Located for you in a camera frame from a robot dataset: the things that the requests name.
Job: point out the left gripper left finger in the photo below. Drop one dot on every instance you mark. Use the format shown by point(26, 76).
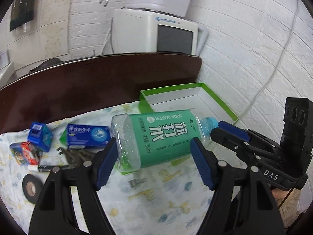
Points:
point(54, 211)

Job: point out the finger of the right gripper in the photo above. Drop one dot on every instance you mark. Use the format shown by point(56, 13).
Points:
point(244, 151)
point(253, 138)

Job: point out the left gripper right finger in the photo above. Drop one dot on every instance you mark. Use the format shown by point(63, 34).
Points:
point(242, 202)

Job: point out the black electrical tape roll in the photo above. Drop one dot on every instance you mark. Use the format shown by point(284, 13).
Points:
point(31, 187)

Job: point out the black white marker pen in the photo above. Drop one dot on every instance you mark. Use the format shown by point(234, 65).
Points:
point(46, 168)

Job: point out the brown hair claw clip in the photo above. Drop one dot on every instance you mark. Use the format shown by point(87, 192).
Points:
point(74, 157)

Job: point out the small green cardboard box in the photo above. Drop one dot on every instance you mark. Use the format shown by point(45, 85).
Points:
point(63, 139)

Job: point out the blue medicine box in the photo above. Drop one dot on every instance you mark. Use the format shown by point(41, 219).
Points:
point(87, 136)

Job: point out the green label soda water bottle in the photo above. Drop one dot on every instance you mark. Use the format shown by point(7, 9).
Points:
point(148, 139)

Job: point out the green mosquito repellent plug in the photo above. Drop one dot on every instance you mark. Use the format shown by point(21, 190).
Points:
point(134, 183)

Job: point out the beige knit sleeve forearm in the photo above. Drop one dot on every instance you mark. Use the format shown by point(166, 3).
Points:
point(289, 209)

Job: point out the person's right hand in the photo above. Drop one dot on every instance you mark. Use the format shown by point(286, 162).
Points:
point(280, 194)

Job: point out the green cardboard tray box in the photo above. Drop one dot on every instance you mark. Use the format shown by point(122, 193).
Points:
point(196, 96)

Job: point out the red playing card box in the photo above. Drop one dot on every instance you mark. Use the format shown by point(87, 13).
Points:
point(25, 153)

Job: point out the blue plastic cube box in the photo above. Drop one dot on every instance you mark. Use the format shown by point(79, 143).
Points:
point(40, 136)

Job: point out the dark brown wooden headboard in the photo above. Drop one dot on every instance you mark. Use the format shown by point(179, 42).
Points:
point(81, 86)

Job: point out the white CRT monitor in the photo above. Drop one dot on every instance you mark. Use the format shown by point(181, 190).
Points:
point(146, 31)

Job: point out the black camera module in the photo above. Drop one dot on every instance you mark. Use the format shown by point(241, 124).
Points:
point(296, 139)

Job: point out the black wall dispenser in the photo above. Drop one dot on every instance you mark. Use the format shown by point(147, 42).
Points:
point(22, 12)

